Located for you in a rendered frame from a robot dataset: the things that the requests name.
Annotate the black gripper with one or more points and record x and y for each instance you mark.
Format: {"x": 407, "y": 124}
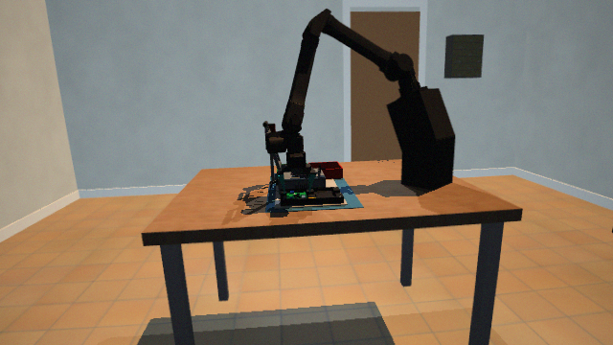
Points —
{"x": 311, "y": 173}

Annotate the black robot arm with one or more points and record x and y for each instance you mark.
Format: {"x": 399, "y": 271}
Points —
{"x": 394, "y": 65}

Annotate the green circuit board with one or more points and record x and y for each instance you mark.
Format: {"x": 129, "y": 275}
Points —
{"x": 299, "y": 194}

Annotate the red open box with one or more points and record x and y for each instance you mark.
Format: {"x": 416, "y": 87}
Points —
{"x": 333, "y": 169}

